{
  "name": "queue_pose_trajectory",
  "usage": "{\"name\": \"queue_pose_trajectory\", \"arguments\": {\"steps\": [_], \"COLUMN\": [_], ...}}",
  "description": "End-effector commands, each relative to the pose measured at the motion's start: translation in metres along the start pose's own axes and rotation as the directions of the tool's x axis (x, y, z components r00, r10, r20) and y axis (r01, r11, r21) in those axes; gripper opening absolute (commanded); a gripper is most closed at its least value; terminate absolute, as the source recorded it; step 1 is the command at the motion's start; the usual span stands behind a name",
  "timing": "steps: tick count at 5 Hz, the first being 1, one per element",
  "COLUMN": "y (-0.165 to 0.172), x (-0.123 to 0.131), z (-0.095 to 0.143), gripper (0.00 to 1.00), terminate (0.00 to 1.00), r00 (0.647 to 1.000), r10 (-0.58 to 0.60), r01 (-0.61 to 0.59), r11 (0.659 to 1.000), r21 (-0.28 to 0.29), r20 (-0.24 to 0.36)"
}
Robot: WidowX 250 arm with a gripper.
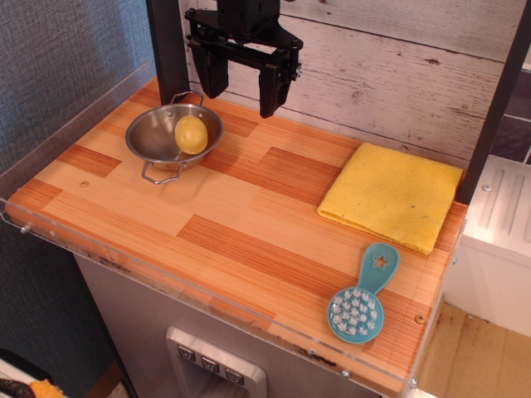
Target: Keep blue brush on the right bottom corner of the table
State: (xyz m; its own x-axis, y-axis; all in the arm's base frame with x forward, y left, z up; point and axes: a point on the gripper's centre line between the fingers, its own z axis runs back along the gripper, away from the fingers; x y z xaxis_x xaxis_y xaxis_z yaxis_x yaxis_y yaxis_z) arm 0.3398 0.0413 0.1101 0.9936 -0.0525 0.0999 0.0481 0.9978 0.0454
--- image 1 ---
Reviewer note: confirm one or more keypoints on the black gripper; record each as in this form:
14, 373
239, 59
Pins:
248, 33

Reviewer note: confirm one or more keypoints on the blue brush with white bristles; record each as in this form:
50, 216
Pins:
355, 315

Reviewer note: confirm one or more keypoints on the yellow potato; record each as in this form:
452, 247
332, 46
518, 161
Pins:
191, 135

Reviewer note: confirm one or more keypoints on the yellow folded cloth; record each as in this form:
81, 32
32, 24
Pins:
396, 196

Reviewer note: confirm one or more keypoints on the clear acrylic table guard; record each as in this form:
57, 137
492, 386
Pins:
234, 252

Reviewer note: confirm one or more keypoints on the silver dispenser panel with buttons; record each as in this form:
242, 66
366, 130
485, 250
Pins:
205, 370

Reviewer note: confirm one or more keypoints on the white cabinet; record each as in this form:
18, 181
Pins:
490, 272

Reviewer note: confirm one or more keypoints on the orange and black object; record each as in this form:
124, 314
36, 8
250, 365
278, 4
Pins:
34, 389

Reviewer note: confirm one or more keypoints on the dark left frame post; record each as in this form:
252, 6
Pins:
166, 31

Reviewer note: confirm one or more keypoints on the dark frame post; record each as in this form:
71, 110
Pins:
503, 92
166, 31

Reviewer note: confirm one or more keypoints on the steel bowl with wire handles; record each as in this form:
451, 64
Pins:
152, 138

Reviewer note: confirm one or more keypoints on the dark right frame post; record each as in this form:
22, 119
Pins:
503, 92

